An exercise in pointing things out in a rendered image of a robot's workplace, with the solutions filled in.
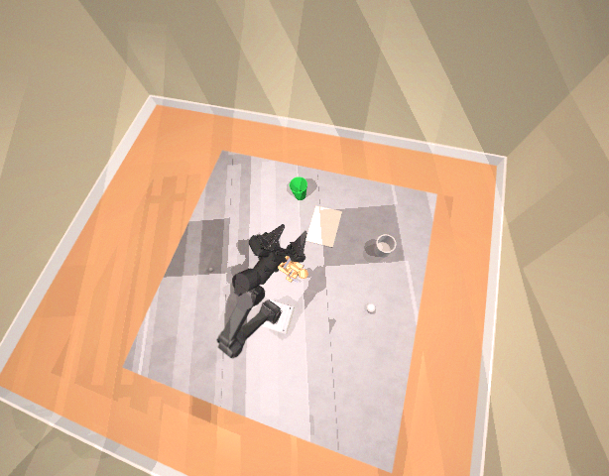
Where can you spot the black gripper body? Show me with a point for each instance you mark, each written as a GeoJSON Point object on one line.
{"type": "Point", "coordinates": [269, 261]}

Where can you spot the green cup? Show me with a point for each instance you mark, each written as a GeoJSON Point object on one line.
{"type": "Point", "coordinates": [298, 187]}

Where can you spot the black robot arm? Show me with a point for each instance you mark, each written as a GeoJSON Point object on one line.
{"type": "Point", "coordinates": [249, 293]}

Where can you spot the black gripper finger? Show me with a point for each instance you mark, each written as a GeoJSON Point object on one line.
{"type": "Point", "coordinates": [270, 240]}
{"type": "Point", "coordinates": [299, 244]}

